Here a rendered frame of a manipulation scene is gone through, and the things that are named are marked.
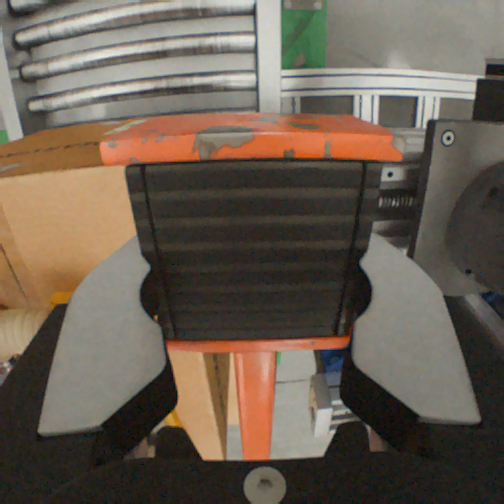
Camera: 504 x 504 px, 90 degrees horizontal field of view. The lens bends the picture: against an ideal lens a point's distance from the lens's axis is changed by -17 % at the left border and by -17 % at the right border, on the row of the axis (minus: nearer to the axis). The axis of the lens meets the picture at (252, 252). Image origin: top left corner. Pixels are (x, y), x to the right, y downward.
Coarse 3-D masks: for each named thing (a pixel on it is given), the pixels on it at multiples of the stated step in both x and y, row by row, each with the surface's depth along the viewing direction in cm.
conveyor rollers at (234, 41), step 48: (48, 0) 52; (192, 0) 55; (240, 0) 55; (96, 48) 59; (144, 48) 60; (192, 48) 60; (240, 48) 61; (48, 96) 64; (96, 96) 65; (144, 96) 66
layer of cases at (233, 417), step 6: (234, 372) 119; (234, 378) 121; (234, 384) 124; (234, 390) 126; (234, 396) 129; (228, 402) 132; (234, 402) 132; (228, 408) 134; (234, 408) 134; (228, 414) 137; (234, 414) 138; (228, 420) 141; (234, 420) 141
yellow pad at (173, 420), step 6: (54, 294) 29; (60, 294) 29; (66, 294) 29; (54, 300) 28; (60, 300) 28; (66, 300) 28; (54, 306) 28; (174, 414) 40; (168, 420) 39; (174, 420) 40; (162, 426) 40; (180, 426) 43; (156, 432) 41; (150, 438) 42
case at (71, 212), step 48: (48, 144) 37; (96, 144) 32; (0, 192) 23; (48, 192) 24; (96, 192) 24; (0, 240) 26; (48, 240) 26; (96, 240) 26; (0, 288) 29; (48, 288) 29; (192, 384) 38; (192, 432) 45
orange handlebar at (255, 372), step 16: (240, 352) 14; (256, 352) 14; (272, 352) 14; (240, 368) 15; (256, 368) 14; (272, 368) 15; (240, 384) 15; (256, 384) 15; (272, 384) 15; (240, 400) 16; (256, 400) 16; (272, 400) 16; (240, 416) 17; (256, 416) 17; (272, 416) 18; (240, 432) 19; (256, 432) 18; (256, 448) 19
